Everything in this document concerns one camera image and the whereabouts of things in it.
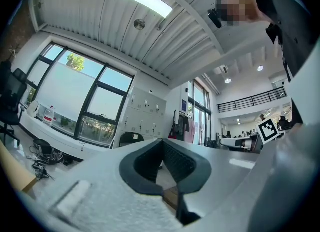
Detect tangle of cables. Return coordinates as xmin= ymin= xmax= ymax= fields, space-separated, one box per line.
xmin=26 ymin=144 xmax=65 ymax=181

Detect wooden table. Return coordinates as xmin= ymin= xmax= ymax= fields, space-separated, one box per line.
xmin=0 ymin=139 xmax=38 ymax=192

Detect tall glass entrance doors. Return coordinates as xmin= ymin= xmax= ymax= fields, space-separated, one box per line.
xmin=187 ymin=78 xmax=213 ymax=147

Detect black office chair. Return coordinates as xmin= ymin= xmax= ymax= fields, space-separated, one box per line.
xmin=0 ymin=67 xmax=29 ymax=147

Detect white windowsill counter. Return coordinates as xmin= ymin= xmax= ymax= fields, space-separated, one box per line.
xmin=19 ymin=112 xmax=111 ymax=162

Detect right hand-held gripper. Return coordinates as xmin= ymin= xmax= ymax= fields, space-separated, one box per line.
xmin=219 ymin=118 xmax=280 ymax=154

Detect large black-framed window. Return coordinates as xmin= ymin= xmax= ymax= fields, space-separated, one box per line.
xmin=23 ymin=42 xmax=136 ymax=149

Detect person's head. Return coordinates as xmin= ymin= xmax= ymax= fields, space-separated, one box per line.
xmin=216 ymin=0 xmax=266 ymax=28

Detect grey metal locker cabinet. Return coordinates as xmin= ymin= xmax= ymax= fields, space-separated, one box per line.
xmin=113 ymin=85 xmax=168 ymax=149

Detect white ceiling air conditioner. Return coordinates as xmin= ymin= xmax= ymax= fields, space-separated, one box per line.
xmin=213 ymin=65 xmax=230 ymax=75

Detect clear water bottle red label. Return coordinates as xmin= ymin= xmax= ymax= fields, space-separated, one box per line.
xmin=42 ymin=105 xmax=56 ymax=128

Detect black head-worn camera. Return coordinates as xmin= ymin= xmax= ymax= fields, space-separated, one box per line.
xmin=207 ymin=8 xmax=223 ymax=29

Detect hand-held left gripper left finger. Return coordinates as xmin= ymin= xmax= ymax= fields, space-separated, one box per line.
xmin=24 ymin=138 xmax=182 ymax=232

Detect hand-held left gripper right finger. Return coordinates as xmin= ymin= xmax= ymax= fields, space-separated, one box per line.
xmin=163 ymin=138 xmax=261 ymax=218

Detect black round bin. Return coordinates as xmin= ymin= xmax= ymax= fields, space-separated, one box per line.
xmin=33 ymin=138 xmax=52 ymax=156

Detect person's black shirt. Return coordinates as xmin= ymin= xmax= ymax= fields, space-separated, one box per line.
xmin=254 ymin=0 xmax=320 ymax=127

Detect coat rack with clothes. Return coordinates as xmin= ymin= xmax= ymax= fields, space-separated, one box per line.
xmin=167 ymin=109 xmax=196 ymax=144

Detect round metal ceiling fixture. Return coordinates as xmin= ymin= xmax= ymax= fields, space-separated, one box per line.
xmin=133 ymin=18 xmax=146 ymax=31

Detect black balcony railing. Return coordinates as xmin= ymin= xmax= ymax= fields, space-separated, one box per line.
xmin=216 ymin=85 xmax=288 ymax=114

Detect white rounded container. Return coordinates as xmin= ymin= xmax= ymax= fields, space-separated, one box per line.
xmin=26 ymin=100 xmax=40 ymax=118

